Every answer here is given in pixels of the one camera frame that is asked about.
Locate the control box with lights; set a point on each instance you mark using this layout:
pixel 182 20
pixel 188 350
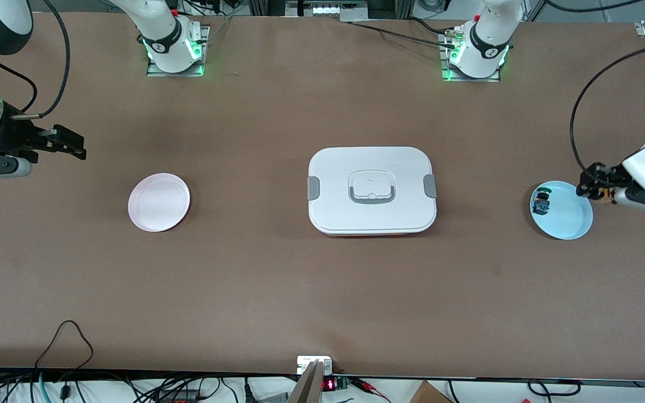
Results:
pixel 328 8

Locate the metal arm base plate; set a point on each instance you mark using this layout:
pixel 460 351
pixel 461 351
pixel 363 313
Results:
pixel 444 61
pixel 202 33

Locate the grey aluminium profile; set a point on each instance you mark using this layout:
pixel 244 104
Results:
pixel 307 389

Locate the light blue round plate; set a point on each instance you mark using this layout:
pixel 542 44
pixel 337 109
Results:
pixel 566 221

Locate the red digit display module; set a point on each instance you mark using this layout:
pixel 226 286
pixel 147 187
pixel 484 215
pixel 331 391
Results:
pixel 329 384

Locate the green and blue switch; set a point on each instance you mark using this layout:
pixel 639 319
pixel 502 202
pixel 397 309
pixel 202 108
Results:
pixel 541 206

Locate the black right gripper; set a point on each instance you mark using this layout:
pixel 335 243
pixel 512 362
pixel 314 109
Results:
pixel 10 139

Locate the pink round plate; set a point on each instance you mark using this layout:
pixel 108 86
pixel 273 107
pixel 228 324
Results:
pixel 157 204

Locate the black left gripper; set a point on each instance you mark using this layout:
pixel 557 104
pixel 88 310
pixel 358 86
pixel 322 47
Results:
pixel 598 178

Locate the brown cardboard piece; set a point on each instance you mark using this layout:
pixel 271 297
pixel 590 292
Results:
pixel 429 394

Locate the white lunch box grey latches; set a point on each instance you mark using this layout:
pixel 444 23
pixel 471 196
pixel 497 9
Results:
pixel 406 168

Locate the white power socket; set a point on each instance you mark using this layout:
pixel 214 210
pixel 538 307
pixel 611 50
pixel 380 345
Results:
pixel 307 362

